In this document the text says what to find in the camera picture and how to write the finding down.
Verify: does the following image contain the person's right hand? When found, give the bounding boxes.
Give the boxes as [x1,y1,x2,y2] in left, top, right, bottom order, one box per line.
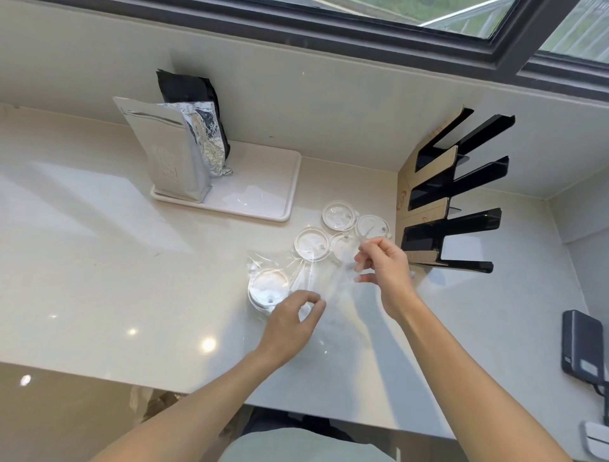
[354,236,417,325]

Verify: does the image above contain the person's left hand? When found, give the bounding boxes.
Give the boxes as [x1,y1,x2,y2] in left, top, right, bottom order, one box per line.
[256,290,327,368]

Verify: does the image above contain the clear plastic bag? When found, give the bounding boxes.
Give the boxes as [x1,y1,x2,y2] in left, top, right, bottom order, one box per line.
[246,249,379,355]

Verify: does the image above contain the person's right forearm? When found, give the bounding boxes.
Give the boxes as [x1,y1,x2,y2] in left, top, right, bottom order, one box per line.
[393,297,572,462]

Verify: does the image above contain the person's left forearm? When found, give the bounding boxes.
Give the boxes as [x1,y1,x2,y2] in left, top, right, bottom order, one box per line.
[90,346,296,462]

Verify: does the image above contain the clear plastic cup lid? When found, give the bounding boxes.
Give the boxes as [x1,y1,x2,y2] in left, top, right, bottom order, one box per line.
[329,232,363,263]
[322,201,358,233]
[356,214,394,241]
[293,227,332,262]

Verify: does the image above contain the stack of clear lids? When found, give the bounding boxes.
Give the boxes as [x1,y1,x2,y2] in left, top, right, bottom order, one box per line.
[247,268,292,316]

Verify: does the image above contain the dark trousers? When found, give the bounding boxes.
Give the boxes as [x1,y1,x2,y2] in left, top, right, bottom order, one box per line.
[237,406,355,442]

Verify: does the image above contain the pale green shirt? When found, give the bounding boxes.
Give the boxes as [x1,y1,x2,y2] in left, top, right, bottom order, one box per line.
[216,426,396,462]

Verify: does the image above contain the black acrylic cup rack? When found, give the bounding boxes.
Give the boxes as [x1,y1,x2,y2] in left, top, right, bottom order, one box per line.
[401,108,516,275]

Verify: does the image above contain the white plastic tray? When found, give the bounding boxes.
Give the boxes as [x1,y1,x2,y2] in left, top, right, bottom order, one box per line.
[150,140,303,223]

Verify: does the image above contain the silver foil pouch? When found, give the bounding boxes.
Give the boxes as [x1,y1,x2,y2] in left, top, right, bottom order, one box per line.
[113,96,214,204]

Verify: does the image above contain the dark grey power bank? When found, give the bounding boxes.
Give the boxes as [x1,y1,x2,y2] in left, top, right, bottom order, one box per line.
[561,309,609,382]

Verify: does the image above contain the black foil pouch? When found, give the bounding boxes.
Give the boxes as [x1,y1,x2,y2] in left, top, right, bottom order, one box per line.
[155,69,234,177]

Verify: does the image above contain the white charger plug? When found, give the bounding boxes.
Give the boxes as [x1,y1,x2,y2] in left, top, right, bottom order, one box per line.
[579,420,609,454]

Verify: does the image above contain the dark window frame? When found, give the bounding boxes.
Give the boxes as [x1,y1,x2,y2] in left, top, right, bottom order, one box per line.
[43,0,609,102]

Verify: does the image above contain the black cable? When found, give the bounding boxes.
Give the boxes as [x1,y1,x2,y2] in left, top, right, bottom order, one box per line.
[591,377,609,416]

